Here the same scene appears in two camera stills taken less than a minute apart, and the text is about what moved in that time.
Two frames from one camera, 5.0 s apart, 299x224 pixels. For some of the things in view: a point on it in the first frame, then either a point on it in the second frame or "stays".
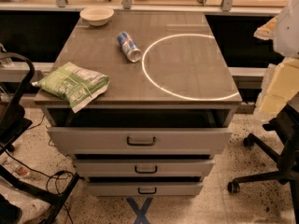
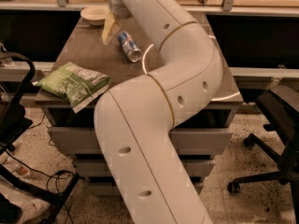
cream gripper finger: (267, 30) → (119, 9)
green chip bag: (80, 87) stays
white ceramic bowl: (96, 15) stays
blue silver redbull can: (129, 48) stays
